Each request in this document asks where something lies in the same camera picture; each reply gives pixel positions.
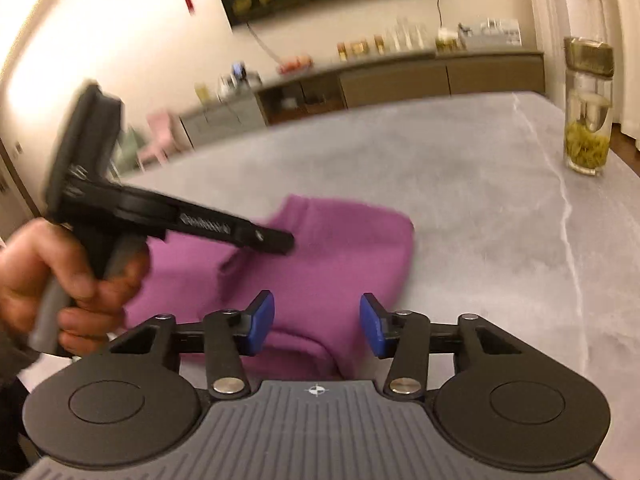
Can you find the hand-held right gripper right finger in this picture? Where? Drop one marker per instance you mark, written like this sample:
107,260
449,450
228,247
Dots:
371,325

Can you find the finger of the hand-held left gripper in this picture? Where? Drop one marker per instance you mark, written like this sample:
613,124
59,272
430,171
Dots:
225,227

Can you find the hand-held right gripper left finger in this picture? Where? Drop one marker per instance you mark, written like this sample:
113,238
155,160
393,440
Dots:
261,322

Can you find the purple fleece garment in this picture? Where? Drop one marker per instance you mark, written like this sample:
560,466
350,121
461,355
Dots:
330,260

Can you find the person's left hand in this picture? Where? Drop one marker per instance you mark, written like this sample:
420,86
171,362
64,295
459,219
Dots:
30,270

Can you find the green plastic child chair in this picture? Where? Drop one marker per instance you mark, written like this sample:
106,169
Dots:
129,152

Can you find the pink plastic child chair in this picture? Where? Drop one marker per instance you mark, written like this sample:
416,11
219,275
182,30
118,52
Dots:
161,140

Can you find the small yellow cup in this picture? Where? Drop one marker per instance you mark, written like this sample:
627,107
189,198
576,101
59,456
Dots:
201,91

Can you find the spare gripper device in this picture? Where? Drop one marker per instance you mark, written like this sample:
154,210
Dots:
242,74

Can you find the red fruit plate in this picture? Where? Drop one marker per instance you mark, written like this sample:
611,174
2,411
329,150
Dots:
296,65

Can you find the amber glass cup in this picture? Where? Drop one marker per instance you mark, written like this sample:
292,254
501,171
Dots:
342,51
379,44

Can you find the gold ornament bowl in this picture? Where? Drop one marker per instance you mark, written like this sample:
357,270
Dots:
357,49

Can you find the long television cabinet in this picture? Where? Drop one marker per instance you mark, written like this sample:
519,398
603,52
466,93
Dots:
400,77

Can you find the group of clear glasses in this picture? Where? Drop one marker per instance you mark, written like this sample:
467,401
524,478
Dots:
407,36

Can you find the gold tissue box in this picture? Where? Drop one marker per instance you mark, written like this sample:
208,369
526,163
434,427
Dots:
446,41

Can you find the glass tea bottle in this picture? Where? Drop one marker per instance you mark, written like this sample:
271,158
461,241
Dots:
589,125

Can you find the white storage box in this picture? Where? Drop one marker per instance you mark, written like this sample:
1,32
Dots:
490,35

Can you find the white lace curtain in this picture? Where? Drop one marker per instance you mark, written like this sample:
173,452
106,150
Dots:
560,25

